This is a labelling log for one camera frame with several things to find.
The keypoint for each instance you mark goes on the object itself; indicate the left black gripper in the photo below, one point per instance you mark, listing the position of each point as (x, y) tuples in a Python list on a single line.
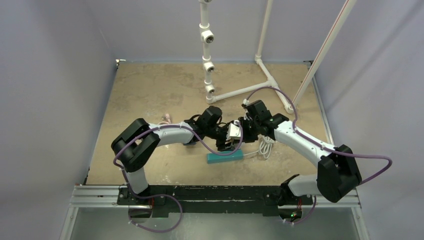
[(221, 145)]

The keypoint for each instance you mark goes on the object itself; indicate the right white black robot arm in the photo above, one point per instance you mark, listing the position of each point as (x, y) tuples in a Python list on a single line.
[(337, 171)]

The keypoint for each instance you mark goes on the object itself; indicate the blue cube socket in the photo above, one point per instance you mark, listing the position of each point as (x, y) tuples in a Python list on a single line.
[(189, 144)]

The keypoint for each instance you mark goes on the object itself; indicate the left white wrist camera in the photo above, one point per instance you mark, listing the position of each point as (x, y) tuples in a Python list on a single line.
[(234, 131)]

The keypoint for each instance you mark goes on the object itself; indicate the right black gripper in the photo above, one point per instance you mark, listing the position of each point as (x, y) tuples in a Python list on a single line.
[(247, 133)]

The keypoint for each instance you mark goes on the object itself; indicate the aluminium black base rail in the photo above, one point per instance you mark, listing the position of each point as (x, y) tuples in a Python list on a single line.
[(264, 200)]

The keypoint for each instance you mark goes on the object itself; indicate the teal power strip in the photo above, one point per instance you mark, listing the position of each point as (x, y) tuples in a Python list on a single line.
[(216, 159)]

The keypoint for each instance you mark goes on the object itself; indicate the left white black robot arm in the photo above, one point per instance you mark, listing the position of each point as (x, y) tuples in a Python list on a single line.
[(135, 145)]

